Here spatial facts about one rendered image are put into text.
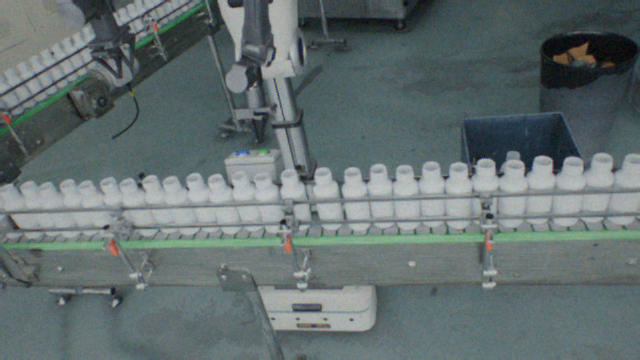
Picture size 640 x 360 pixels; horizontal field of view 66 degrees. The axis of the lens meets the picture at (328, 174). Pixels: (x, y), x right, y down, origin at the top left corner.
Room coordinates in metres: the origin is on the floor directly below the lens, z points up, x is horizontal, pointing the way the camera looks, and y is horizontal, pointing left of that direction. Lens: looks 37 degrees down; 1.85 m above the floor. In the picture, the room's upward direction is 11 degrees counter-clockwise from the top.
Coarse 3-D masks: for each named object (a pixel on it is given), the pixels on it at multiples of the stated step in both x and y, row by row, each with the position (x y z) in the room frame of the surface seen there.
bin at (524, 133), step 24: (480, 120) 1.33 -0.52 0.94; (504, 120) 1.31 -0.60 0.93; (528, 120) 1.29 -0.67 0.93; (552, 120) 1.27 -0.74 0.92; (480, 144) 1.33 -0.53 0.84; (504, 144) 1.31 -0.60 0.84; (528, 144) 1.29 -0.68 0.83; (552, 144) 1.27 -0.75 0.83; (576, 144) 1.10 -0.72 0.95; (528, 168) 1.28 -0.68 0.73; (552, 168) 1.26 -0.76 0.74
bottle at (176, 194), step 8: (168, 184) 1.01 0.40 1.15; (176, 184) 0.99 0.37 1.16; (168, 192) 0.99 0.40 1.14; (176, 192) 0.99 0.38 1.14; (184, 192) 1.00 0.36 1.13; (168, 200) 0.98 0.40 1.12; (176, 200) 0.98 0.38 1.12; (184, 200) 0.98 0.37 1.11; (184, 208) 0.98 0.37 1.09; (192, 208) 0.99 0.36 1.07; (176, 216) 0.98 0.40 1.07; (184, 216) 0.97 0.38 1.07; (192, 216) 0.98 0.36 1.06; (184, 232) 0.97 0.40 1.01; (192, 232) 0.97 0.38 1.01
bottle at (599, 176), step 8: (592, 160) 0.78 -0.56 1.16; (600, 160) 0.79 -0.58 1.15; (608, 160) 0.78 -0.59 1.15; (592, 168) 0.78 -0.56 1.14; (600, 168) 0.76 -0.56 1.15; (608, 168) 0.76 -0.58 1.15; (592, 176) 0.77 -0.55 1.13; (600, 176) 0.76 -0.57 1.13; (608, 176) 0.76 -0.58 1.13; (592, 184) 0.76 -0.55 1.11; (600, 184) 0.75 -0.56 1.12; (608, 184) 0.75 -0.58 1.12; (584, 200) 0.77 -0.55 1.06; (592, 200) 0.75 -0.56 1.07; (600, 200) 0.75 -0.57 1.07; (608, 200) 0.75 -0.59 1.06; (584, 208) 0.76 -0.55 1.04; (592, 208) 0.75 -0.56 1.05; (600, 208) 0.75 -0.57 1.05
